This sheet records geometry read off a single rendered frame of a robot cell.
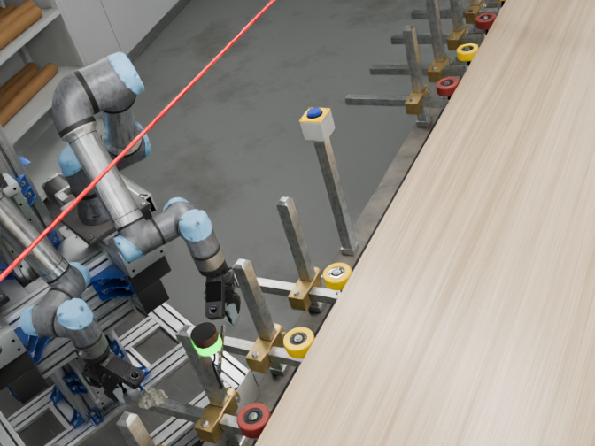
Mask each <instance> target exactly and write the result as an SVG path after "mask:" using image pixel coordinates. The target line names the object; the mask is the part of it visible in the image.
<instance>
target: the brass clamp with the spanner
mask: <svg viewBox="0 0 595 446"><path fill-rule="evenodd" d="M225 389H226V391H227V392H228V396H229V398H228V400H227V402H226V403H225V404H224V406H223V407H219V406H215V405H211V404H208V406H207V407H206V409H205V411H204V413H203V414H202V416H201V417H200V419H199V420H198V422H197V423H196V425H195V426H194V428H195V430H196V432H197V435H198V437H199V439H200V440H203V441H206V442H211V443H215V444H217V442H218V441H219V439H220V438H221V436H222V434H223V433H224V431H223V430H222V429H221V427H220V424H219V423H220V420H221V419H222V417H223V415H224V414H228V415H232V416H234V415H235V413H236V411H237V409H238V405H237V403H239V402H240V401H241V398H240V396H239V394H238V393H237V392H236V391H235V390H234V389H232V388H229V387H225ZM203 419H206V420H207V421H208V422H209V426H208V427H207V428H202V427H201V425H200V422H201V420H203Z"/></svg>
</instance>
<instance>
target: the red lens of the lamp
mask: <svg viewBox="0 0 595 446"><path fill-rule="evenodd" d="M205 323H210V322H205ZM210 324H212V325H213V326H214V324H213V323H210ZM214 327H215V328H214V329H215V330H214V331H215V332H214V333H213V335H212V336H211V337H210V338H208V339H207V340H205V341H201V342H200V341H196V340H194V339H193V338H192V337H191V336H192V335H191V334H192V331H193V329H194V328H195V327H194V328H193V329H192V331H191V333H190V337H191V339H192V342H193V343H194V345H195V346H196V347H197V348H199V349H205V348H209V347H211V346H213V345H214V344H215V343H216V342H217V341H218V339H219V333H218V331H217V329H216V326H214Z"/></svg>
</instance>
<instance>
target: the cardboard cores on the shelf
mask: <svg viewBox="0 0 595 446"><path fill-rule="evenodd" d="M42 16H43V12H42V10H41V9H40V8H39V7H38V6H36V5H35V3H34V2H33V1H31V0H26V1H25V2H24V3H23V4H21V5H20V6H19V7H16V6H15V5H13V4H9V5H8V6H6V7H5V8H2V7H0V50H1V49H2V48H4V47H5V46H6V45H7V44H9V43H10V42H11V41H13V40H14V39H15V38H16V37H18V36H19V35H20V34H22V33H23V32H24V31H25V30H27V29H28V28H29V27H31V26H32V25H33V24H34V23H35V22H36V21H37V20H38V19H40V18H41V17H42ZM57 73H58V68H57V67H56V66H55V65H54V64H52V63H48V64H47V65H46V66H45V67H44V68H43V69H42V70H41V71H40V72H38V66H37V65H36V64H35V63H33V62H30V63H28V64H27V65H26V66H25V67H24V68H22V69H21V70H20V71H19V72H18V73H16V74H15V75H14V76H13V77H12V78H10V79H9V80H8V81H7V82H6V83H5V84H4V85H3V86H2V87H1V88H0V124H1V126H2V127H3V126H4V125H5V124H6V123H7V122H8V121H9V120H10V119H11V118H12V117H13V116H14V115H15V114H16V113H17V112H18V111H19V110H20V109H21V108H22V107H23V106H24V105H25V104H26V103H27V102H28V101H29V100H30V99H32V98H33V97H34V96H35V95H36V94H37V93H38V92H39V91H40V90H41V89H42V88H43V87H44V86H45V85H46V84H47V83H48V82H49V81H50V80H51V79H52V78H53V77H54V76H55V75H56V74H57Z"/></svg>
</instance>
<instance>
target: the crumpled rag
mask: <svg viewBox="0 0 595 446"><path fill-rule="evenodd" d="M141 397H142V398H141V399H138V400H137V402H136V404H137V405H138V406H139V408H145V409H147V410H148V409H149V408H150V407H152V406H154V407H155V406H159V405H160V404H165V403H166V398H168V396H166V394H165V391H163V390H156V389H154V388H152V387H148V388H145V389H144V390H143V391H142V393H141Z"/></svg>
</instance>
